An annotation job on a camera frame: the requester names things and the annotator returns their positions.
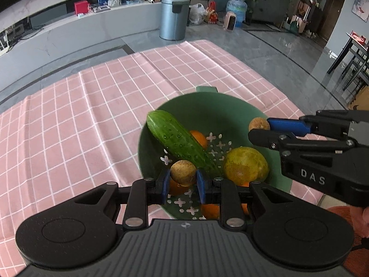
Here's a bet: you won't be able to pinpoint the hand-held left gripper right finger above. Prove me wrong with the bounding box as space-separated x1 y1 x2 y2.
196 170 286 228

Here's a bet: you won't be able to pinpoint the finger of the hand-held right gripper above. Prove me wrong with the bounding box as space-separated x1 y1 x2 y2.
248 129 326 151
267 110 356 139

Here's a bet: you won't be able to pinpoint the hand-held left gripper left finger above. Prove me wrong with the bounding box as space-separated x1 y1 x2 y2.
73 170 171 228

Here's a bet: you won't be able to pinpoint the small brown longan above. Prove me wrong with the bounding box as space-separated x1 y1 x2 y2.
170 160 197 187
248 117 271 133

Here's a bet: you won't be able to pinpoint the yellow-green pomelo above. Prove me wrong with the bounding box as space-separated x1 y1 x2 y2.
223 147 269 185

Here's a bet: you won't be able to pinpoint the green colander bowl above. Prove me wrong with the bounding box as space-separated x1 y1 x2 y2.
138 86 297 221

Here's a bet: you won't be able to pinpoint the green cucumber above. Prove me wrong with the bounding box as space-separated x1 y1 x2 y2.
146 110 212 169

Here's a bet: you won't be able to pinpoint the person's right forearm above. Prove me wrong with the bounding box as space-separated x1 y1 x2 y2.
329 193 369 266

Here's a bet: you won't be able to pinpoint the black dining chairs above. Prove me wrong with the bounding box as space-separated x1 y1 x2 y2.
327 33 369 93

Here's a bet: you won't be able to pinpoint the pink checked tablecloth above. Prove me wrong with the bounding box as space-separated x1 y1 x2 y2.
0 40 329 266

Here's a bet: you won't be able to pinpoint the small pink heater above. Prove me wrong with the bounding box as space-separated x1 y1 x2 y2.
224 12 237 32

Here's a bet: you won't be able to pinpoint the dark grey cabinet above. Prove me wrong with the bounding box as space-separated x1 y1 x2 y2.
254 0 293 25

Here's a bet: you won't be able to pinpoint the blue water jug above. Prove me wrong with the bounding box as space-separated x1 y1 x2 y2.
226 0 248 28

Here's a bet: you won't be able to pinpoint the red gift bag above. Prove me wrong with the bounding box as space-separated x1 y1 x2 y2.
206 1 219 25

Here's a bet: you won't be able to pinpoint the white plastic bag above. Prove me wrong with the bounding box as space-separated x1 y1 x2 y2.
189 3 207 25

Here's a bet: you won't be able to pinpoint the grey pedal trash can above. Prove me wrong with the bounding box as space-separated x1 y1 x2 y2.
159 0 190 41

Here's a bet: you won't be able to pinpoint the white television console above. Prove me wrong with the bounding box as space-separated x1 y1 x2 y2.
0 1 163 72

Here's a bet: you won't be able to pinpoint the red box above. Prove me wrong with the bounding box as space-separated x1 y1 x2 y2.
74 0 91 14

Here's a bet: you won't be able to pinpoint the white router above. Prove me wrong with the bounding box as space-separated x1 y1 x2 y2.
0 30 12 52

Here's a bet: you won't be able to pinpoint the wall picture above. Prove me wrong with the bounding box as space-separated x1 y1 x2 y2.
352 0 369 22

